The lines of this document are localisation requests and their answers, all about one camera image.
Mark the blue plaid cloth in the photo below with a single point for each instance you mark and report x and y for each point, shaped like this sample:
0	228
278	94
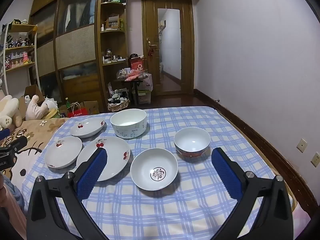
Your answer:
162	212

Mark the red box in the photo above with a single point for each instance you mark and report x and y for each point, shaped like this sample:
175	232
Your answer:
137	64

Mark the large white printed bowl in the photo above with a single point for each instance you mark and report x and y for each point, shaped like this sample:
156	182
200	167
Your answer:
128	130

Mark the pink packets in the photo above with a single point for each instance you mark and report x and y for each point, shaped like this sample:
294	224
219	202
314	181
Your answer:
133	76

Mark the cluster of small jars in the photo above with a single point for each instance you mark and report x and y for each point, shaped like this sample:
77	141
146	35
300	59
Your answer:
113	58

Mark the green glass bottle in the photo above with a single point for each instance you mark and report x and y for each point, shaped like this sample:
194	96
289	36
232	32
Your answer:
66	102

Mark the tan printed blanket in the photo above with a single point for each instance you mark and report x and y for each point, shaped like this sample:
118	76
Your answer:
37	130

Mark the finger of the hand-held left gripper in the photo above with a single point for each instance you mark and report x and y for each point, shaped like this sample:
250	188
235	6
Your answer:
15	143
4	133

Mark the wall socket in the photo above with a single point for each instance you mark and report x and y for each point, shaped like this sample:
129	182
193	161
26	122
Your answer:
302	145
316	159

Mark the small cherry print plate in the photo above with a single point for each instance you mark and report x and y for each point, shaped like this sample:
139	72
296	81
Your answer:
86	128

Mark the white bowl with round emblem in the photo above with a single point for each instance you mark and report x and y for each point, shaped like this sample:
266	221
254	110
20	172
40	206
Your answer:
150	162

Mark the wicker basket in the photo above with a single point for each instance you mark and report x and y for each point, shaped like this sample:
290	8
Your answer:
118	106

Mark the white shopping bag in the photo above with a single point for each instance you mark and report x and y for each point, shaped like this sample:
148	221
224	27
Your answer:
148	82

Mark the wooden corner shelf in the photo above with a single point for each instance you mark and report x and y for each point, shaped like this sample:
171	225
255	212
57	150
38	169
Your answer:
113	37

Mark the small dark table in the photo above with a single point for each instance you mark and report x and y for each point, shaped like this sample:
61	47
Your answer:
136	85

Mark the large cherry print plate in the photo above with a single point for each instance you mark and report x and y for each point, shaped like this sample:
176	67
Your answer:
115	155

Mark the medium cherry print plate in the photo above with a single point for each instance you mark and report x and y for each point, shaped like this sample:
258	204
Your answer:
62	152

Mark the white plush toy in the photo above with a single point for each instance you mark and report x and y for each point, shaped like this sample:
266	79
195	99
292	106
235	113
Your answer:
51	103

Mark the red paper bag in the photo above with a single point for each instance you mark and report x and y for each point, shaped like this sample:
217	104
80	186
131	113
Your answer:
78	111

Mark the cardboard box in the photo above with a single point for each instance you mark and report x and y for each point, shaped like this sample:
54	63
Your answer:
93	107
32	92

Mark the wooden wardrobe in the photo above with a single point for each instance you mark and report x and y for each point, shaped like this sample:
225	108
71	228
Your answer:
75	45

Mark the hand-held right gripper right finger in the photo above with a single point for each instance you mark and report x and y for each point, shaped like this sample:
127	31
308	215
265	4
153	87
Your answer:
226	175

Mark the red hanging ornament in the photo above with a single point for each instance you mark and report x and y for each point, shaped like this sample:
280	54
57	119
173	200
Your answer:
150	52

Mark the green toy case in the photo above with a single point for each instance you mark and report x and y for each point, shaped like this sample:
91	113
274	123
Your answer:
53	113

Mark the row of toy figurines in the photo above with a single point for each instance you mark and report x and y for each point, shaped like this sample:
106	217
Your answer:
20	57

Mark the wooden figurine shelf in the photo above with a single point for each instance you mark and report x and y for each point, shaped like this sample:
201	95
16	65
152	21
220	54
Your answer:
21	66

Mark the wooden door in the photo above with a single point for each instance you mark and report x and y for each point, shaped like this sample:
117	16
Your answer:
150	25

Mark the red patterned white bowl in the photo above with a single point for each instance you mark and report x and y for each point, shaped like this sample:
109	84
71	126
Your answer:
192	140

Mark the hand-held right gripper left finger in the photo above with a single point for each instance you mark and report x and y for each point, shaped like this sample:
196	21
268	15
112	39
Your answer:
91	175

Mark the white rabbit plush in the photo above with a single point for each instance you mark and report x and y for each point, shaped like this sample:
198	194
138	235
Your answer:
8	110

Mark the white storage box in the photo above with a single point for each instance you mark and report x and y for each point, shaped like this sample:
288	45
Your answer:
143	97

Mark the zebra plush toy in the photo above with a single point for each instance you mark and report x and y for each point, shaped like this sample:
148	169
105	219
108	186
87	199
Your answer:
118	95

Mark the green plastic bottle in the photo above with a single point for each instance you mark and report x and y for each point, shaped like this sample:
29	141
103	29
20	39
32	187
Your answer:
122	24

